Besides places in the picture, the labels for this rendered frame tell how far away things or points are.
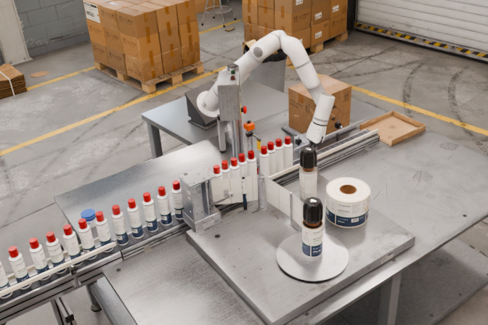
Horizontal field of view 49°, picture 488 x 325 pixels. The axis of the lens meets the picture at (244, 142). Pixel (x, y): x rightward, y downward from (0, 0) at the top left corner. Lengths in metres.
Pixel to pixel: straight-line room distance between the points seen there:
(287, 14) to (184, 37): 1.23
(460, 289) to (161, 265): 1.69
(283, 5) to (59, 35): 3.28
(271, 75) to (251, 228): 2.98
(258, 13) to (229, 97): 4.32
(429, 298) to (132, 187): 1.73
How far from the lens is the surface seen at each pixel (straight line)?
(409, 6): 7.17
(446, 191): 2.91
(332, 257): 2.34
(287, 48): 2.80
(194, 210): 2.42
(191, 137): 3.36
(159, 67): 6.09
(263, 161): 2.72
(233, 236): 2.46
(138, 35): 5.85
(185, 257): 2.46
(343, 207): 2.44
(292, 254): 2.34
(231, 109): 2.51
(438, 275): 3.33
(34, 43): 7.86
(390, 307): 2.60
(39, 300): 2.47
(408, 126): 3.46
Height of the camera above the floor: 2.46
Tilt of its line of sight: 30 degrees down
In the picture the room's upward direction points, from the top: 4 degrees counter-clockwise
